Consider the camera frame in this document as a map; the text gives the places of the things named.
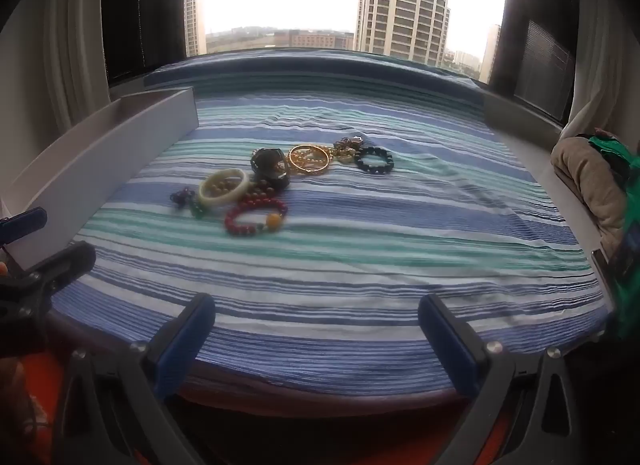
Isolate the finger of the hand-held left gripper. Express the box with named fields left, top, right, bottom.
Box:
left=20, top=241, right=97, bottom=311
left=0, top=207, right=48, bottom=246

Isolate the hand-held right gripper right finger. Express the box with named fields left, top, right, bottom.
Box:
left=417, top=293, right=601, bottom=465

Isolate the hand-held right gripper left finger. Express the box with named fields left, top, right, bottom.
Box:
left=52, top=292, right=217, bottom=465

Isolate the grey storage box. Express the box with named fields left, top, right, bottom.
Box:
left=0, top=86, right=200, bottom=266

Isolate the red bead bracelet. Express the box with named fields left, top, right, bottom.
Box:
left=224, top=197, right=290, bottom=237

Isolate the white jade bangle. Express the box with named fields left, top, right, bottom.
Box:
left=199, top=168, right=251, bottom=204

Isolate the black chunky bangle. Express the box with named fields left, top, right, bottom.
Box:
left=250, top=147, right=292, bottom=190

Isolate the gold bead necklace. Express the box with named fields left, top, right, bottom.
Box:
left=287, top=144, right=332, bottom=174

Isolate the orange cloth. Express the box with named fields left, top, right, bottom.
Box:
left=0, top=352, right=68, bottom=465

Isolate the blue green striped bed sheet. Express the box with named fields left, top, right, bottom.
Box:
left=47, top=49, right=618, bottom=403

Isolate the white curtain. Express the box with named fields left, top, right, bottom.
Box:
left=565, top=0, right=640, bottom=132
left=42, top=0, right=110, bottom=132

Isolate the beige cushion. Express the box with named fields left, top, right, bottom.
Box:
left=550, top=135, right=628, bottom=261

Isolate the gold charm cluster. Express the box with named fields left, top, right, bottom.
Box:
left=332, top=135, right=369, bottom=164

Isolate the green bag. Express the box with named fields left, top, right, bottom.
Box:
left=587, top=131, right=640, bottom=341

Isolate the small apartment building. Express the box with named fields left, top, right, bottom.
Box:
left=183, top=0, right=208, bottom=57

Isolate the narrow apartment building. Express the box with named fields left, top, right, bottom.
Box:
left=480, top=24, right=502, bottom=82

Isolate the dark window blind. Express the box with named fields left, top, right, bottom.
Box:
left=515, top=20, right=577, bottom=116

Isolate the tall apartment building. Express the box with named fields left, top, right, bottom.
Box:
left=356, top=0, right=452, bottom=66

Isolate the black bead bracelet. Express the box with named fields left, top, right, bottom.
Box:
left=354, top=145, right=395, bottom=176

